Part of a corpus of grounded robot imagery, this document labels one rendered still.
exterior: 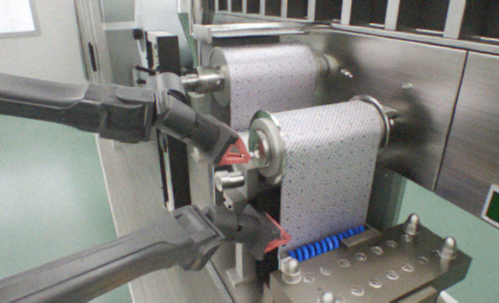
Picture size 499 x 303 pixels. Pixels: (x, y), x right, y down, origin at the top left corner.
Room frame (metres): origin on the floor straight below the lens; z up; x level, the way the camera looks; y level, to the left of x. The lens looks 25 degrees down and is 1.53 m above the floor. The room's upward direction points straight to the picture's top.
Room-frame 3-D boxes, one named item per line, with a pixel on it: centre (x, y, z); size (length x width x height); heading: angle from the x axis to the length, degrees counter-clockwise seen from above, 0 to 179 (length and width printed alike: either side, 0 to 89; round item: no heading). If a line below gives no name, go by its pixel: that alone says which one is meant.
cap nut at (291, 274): (0.50, -0.08, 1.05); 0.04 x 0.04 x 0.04
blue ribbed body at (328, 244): (0.60, -0.18, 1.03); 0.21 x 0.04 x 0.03; 116
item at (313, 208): (0.62, -0.17, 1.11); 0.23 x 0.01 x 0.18; 116
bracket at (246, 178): (0.63, 0.02, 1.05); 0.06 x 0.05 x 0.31; 116
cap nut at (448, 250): (0.56, -0.42, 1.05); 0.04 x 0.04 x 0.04
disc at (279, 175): (0.62, -0.03, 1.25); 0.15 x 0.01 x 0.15; 26
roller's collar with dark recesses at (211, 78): (0.84, 0.10, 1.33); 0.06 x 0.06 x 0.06; 26
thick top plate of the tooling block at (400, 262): (0.53, -0.26, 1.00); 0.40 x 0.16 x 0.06; 116
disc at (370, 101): (0.73, -0.26, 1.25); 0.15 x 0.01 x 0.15; 26
